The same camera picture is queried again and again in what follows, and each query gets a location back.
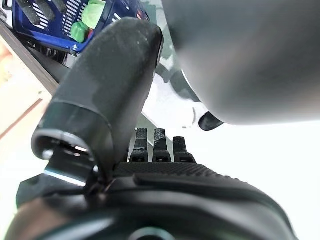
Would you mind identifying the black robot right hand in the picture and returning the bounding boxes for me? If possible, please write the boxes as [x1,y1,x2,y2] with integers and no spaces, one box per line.
[14,0,69,26]

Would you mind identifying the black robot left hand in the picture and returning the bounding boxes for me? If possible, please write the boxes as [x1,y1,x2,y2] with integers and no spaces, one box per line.
[4,16,298,240]

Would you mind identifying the blue plastic shopping basket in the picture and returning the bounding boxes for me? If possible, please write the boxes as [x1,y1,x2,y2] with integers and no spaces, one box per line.
[11,0,151,54]

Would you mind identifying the wooden display rack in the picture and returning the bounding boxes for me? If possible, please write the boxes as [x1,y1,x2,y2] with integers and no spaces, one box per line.
[0,19,76,156]

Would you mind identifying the green toy bell pepper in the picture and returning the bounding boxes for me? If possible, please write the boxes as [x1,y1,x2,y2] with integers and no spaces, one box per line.
[70,21,90,43]

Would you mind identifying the green plastic toy pieces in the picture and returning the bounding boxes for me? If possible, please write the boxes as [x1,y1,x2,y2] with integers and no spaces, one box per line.
[81,0,107,30]

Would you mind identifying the silver robot left leg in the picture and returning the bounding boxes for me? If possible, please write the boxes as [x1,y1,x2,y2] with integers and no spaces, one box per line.
[159,0,320,132]

